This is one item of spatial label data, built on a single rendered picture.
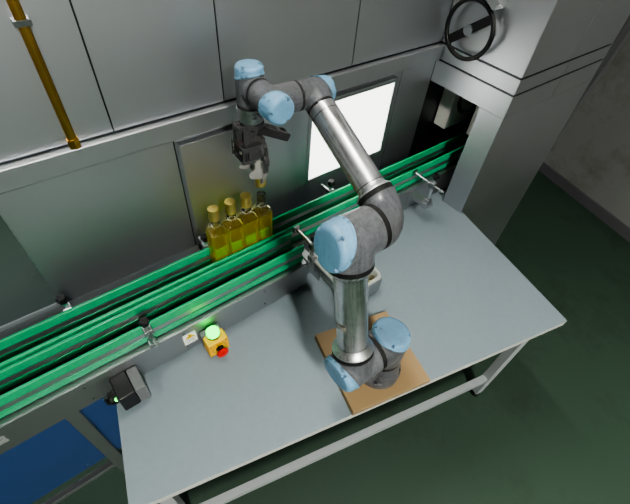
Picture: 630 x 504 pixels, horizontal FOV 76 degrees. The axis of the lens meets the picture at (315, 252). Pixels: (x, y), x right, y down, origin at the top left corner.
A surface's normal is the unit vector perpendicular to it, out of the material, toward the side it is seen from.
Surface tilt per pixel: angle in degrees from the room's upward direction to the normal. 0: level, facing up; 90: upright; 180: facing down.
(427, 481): 0
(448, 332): 0
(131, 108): 90
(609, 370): 0
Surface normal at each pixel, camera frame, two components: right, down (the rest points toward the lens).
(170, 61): 0.61, 0.62
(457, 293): 0.07, -0.67
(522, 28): -0.80, 0.41
